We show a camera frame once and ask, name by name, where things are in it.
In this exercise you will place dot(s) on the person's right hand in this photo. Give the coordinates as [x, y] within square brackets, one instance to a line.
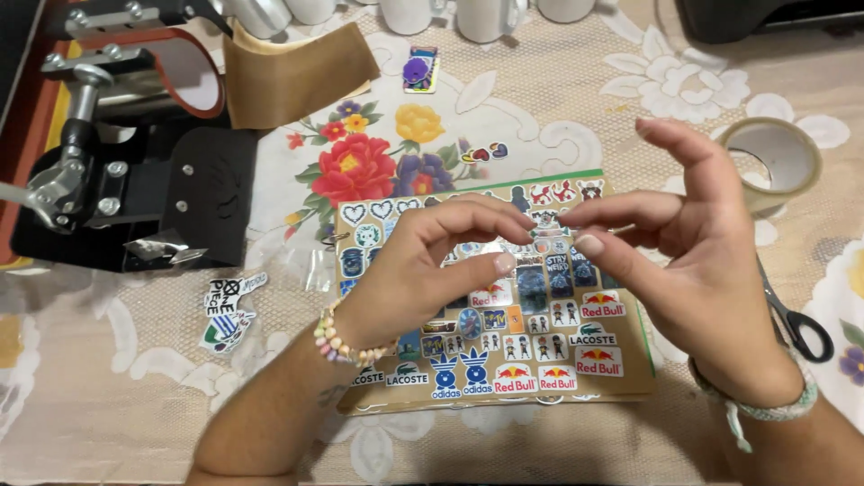
[702, 283]

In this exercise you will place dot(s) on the person's left hand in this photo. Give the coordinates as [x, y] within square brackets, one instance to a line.
[398, 283]

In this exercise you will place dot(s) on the clear packing tape roll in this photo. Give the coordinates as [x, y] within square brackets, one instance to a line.
[790, 179]

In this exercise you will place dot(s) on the brown sticker album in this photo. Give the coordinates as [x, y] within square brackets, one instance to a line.
[540, 337]

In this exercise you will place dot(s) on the small hearts sticker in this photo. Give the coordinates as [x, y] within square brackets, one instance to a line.
[482, 154]

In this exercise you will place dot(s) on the black and white sticker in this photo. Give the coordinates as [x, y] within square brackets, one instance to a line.
[226, 295]

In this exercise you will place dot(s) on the blue green striped sticker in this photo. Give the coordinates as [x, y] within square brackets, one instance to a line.
[226, 332]

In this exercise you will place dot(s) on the purple character sticker card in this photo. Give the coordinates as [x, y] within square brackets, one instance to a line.
[420, 69]

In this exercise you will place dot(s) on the black mug heat press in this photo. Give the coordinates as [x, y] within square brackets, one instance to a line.
[196, 196]

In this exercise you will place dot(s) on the brown heat resistant sheet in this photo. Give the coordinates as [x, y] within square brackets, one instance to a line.
[297, 74]

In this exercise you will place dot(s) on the floral lace tablecloth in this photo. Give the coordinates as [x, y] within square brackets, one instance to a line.
[553, 101]

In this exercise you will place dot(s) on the crumpled clear plastic wrapper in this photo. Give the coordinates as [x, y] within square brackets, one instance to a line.
[162, 246]

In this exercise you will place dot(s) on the white mug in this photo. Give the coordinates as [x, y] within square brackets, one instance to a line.
[260, 15]
[565, 9]
[310, 10]
[405, 15]
[482, 19]

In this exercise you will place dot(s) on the black device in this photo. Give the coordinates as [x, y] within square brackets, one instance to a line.
[742, 17]

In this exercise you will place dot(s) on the red and yellow board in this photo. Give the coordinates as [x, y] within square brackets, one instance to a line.
[30, 128]

